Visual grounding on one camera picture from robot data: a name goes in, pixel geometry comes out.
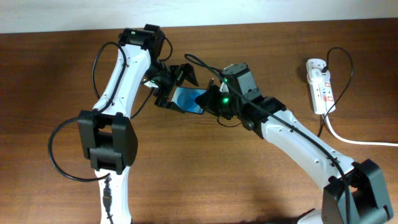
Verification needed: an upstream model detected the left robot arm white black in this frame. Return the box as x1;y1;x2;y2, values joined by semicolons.
78;24;198;223

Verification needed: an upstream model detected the white USB charger adapter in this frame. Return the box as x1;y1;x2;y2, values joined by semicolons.
307;68;330;85

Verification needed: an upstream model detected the black USB charging cable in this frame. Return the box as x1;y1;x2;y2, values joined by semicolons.
208;47;354;138

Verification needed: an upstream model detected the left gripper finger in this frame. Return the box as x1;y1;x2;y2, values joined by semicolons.
154;96;185;113
177;63;199;86

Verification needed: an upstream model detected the white power strip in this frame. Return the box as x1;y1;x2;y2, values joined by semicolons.
306;58;335;115

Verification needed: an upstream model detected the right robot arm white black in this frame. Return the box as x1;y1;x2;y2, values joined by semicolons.
195;63;394;223

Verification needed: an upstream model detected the blue Galaxy smartphone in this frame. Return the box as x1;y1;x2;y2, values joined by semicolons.
172;87;206;114

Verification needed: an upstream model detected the white power strip cord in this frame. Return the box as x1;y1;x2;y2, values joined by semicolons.
323;113;398;147

